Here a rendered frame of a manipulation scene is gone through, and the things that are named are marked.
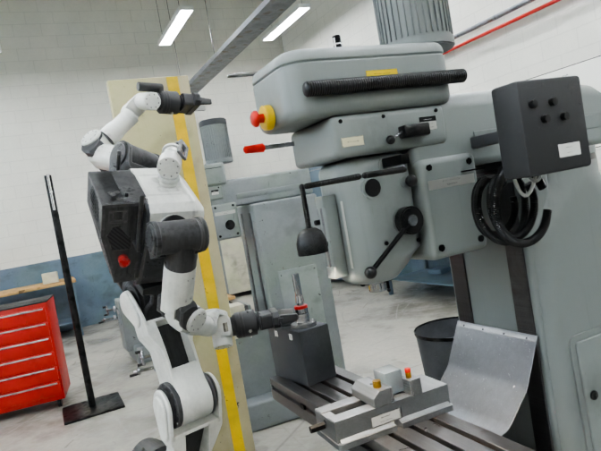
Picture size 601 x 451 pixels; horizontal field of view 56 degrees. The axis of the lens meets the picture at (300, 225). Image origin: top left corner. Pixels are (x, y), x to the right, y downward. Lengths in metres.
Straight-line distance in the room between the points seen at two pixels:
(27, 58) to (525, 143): 9.84
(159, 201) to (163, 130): 1.49
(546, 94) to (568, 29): 5.03
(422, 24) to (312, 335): 1.03
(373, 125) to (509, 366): 0.77
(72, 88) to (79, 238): 2.55
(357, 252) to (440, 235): 0.22
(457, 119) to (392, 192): 0.28
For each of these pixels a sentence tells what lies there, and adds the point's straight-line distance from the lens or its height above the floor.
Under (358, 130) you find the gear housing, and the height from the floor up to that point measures 1.69.
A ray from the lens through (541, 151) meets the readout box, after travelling 1.36.
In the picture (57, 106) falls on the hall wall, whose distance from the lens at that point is 10.52.
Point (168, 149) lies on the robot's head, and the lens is 1.69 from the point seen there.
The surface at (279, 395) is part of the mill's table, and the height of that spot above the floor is 0.88.
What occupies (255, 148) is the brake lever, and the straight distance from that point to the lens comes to 1.47.
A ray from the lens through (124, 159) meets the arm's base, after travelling 1.85.
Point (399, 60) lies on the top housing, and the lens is 1.46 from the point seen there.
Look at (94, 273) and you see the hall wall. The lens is 10.31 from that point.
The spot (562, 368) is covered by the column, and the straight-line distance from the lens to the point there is 1.70.
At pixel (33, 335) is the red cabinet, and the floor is 0.72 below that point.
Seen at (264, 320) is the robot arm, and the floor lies 1.17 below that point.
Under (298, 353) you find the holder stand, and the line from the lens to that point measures 1.96.
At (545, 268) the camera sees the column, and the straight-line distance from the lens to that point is 1.63.
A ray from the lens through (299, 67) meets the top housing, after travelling 1.32.
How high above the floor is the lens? 1.56
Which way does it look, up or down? 3 degrees down
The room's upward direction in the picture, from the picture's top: 10 degrees counter-clockwise
